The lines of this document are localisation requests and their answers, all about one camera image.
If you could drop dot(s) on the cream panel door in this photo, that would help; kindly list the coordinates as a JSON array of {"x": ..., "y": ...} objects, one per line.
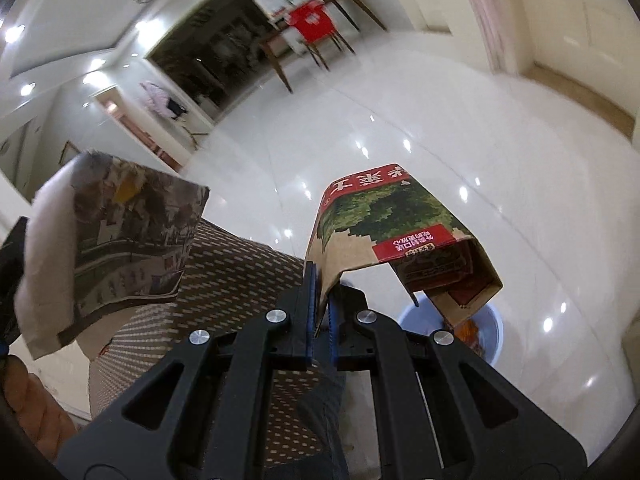
[{"x": 595, "y": 42}]

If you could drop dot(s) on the chair with red cover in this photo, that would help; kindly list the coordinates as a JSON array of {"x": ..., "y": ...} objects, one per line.
[{"x": 315, "y": 26}]

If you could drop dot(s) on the person left hand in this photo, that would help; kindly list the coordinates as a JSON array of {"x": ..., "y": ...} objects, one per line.
[{"x": 41, "y": 418}]

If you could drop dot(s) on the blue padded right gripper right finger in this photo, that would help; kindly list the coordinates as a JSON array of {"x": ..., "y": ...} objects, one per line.
[{"x": 441, "y": 411}]

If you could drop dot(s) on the light blue trash bucket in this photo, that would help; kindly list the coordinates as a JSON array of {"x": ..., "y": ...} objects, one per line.
[{"x": 486, "y": 325}]

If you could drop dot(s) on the orange snack wrapper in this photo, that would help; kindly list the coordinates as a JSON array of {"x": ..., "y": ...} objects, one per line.
[{"x": 469, "y": 333}]

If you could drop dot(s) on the newspaper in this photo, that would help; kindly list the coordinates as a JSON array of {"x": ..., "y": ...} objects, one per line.
[{"x": 104, "y": 235}]

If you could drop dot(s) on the blue jeans leg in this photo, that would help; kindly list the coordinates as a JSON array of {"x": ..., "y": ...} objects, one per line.
[{"x": 320, "y": 410}]

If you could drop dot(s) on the wooden dining table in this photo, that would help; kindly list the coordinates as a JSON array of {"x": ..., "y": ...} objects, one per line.
[{"x": 279, "y": 30}]

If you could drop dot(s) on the pink door curtain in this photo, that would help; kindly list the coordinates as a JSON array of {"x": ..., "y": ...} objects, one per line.
[{"x": 503, "y": 27}]

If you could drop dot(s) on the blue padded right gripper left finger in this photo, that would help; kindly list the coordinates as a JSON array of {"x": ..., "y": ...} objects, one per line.
[{"x": 202, "y": 411}]

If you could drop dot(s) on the coat rack with clothes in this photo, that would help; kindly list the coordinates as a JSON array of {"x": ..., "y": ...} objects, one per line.
[{"x": 162, "y": 102}]

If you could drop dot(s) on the brown polka dot tablecloth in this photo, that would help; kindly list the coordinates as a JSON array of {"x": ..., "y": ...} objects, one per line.
[{"x": 228, "y": 280}]

